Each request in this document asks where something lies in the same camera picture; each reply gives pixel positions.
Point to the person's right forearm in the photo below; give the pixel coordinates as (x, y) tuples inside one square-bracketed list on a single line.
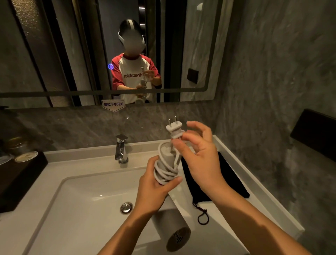
[(252, 226)]

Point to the person's right hand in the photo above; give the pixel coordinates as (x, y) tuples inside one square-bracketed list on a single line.
[(204, 163)]

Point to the chrome faucet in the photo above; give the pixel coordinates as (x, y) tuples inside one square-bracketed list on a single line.
[(121, 149)]

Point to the person's left forearm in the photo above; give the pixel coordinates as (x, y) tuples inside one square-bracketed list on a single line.
[(123, 233)]

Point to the person's right thumb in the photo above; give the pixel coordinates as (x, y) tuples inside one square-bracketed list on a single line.
[(181, 149)]

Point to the person's left hand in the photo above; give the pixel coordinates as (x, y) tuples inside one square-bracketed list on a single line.
[(149, 191)]

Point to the white label sticker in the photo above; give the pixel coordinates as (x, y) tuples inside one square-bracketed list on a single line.
[(113, 105)]

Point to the chrome drain stopper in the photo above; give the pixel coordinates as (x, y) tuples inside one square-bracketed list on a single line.
[(126, 207)]

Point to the person's left thumb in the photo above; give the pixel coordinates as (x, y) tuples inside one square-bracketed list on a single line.
[(172, 183)]

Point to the black tray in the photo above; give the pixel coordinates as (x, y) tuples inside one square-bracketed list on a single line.
[(18, 181)]

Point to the white sink basin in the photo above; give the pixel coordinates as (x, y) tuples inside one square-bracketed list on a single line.
[(86, 210)]

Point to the grey hair dryer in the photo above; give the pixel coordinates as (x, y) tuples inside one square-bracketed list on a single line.
[(170, 226)]

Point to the person's right middle finger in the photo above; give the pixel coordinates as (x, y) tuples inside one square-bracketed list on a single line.
[(200, 127)]

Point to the dark round jar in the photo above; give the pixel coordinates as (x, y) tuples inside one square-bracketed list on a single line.
[(17, 144)]

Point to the cup with round white lid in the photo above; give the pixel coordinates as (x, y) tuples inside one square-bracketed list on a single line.
[(25, 156)]

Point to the black wall-mounted box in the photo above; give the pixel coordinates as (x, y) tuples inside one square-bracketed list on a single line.
[(315, 134)]

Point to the wall mirror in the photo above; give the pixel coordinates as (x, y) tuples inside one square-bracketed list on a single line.
[(52, 52)]

